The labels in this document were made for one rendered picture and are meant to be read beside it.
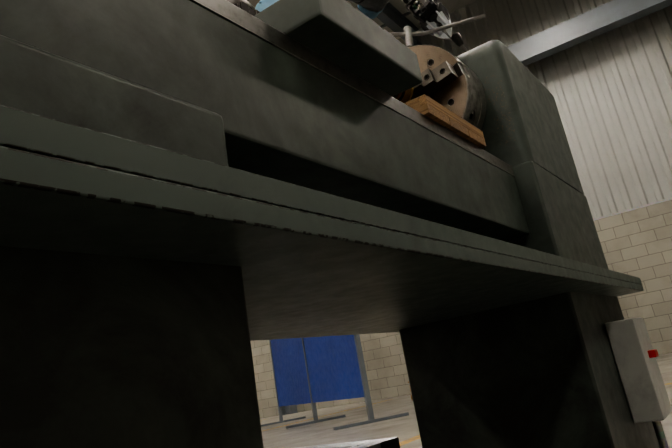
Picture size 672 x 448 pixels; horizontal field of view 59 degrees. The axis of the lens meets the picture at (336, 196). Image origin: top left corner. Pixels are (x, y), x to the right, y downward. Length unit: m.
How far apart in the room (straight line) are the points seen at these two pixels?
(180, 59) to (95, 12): 0.10
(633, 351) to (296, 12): 1.31
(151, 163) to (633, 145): 11.56
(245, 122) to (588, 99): 11.61
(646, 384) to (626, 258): 9.69
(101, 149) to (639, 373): 1.61
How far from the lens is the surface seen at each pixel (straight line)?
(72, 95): 0.51
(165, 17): 0.68
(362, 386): 6.44
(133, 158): 0.38
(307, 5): 0.85
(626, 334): 1.81
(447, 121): 1.25
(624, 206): 11.63
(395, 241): 0.61
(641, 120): 11.93
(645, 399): 1.82
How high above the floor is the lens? 0.40
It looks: 17 degrees up
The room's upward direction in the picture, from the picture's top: 10 degrees counter-clockwise
